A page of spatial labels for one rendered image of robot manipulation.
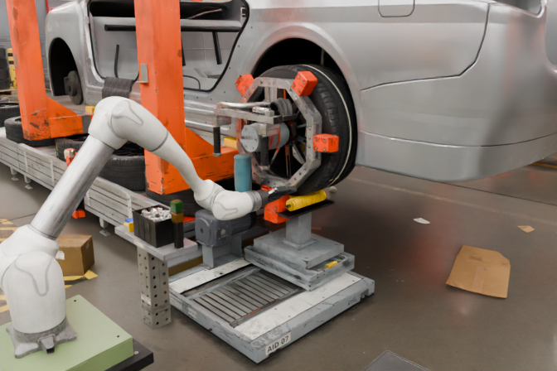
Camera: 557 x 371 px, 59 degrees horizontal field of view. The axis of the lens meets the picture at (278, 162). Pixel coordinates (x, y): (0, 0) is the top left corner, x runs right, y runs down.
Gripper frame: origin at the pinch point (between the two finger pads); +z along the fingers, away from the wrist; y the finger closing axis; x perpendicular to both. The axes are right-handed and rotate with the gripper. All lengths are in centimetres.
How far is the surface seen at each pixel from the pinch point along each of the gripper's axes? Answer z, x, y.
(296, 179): 9.3, 5.1, -1.4
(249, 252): 12, -4, -64
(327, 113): 17.3, 19.3, 29.2
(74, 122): 6, 182, -182
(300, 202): 15.2, -2.6, -12.9
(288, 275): 12, -28, -44
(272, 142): 3.1, 24.3, 3.4
